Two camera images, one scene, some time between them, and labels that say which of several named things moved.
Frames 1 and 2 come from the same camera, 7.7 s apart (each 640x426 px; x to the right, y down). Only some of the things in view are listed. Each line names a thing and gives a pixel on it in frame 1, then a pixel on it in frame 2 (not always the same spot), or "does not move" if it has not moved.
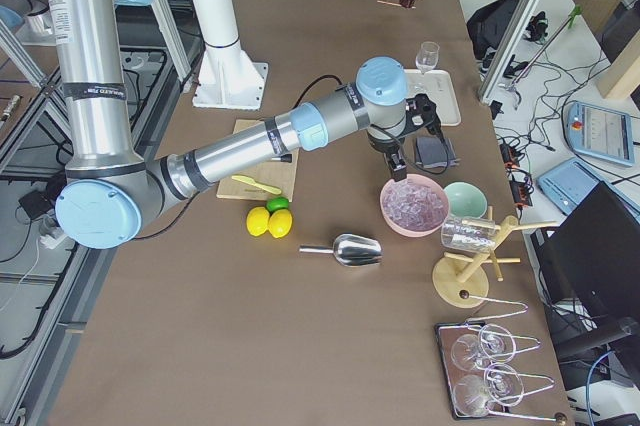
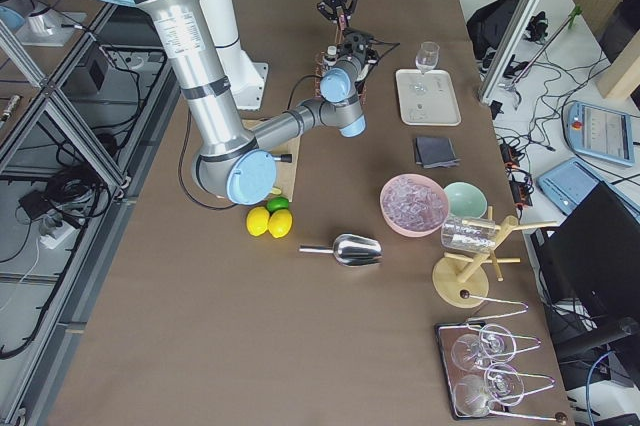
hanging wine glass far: x=494 y=343 does not move
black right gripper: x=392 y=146 to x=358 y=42
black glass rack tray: x=472 y=375 does not move
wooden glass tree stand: x=462 y=281 does not move
